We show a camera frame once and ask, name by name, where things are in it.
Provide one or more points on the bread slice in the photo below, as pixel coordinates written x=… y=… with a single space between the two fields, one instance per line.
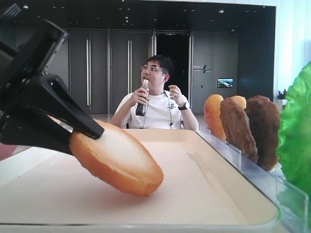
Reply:
x=118 y=159

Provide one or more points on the clear right food rack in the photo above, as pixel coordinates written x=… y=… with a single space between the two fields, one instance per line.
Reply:
x=267 y=174

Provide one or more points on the bun slice upper left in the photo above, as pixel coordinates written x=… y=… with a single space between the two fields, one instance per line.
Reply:
x=212 y=116

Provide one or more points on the bun slice upper right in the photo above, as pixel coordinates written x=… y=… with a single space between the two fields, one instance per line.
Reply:
x=240 y=100

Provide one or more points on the thin brown meat patty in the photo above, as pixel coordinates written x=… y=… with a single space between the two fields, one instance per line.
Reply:
x=237 y=130

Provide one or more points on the wall screen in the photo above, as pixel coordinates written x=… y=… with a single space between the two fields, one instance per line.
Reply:
x=225 y=83

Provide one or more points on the bun slice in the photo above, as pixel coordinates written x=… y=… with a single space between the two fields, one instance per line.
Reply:
x=240 y=100
x=212 y=116

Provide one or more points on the man in white shirt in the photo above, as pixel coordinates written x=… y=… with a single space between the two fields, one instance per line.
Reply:
x=156 y=108

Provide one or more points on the thick dark meat patty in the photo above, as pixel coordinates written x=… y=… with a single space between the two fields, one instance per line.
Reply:
x=264 y=120

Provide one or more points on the dark double doors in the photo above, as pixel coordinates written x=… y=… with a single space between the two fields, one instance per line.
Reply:
x=104 y=66

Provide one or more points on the green lettuce leaf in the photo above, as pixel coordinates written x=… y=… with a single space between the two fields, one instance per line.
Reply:
x=294 y=147

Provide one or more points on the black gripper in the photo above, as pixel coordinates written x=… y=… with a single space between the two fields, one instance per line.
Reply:
x=30 y=97

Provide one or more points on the cream rectangular tray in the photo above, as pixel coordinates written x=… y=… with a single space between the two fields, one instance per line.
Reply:
x=45 y=191

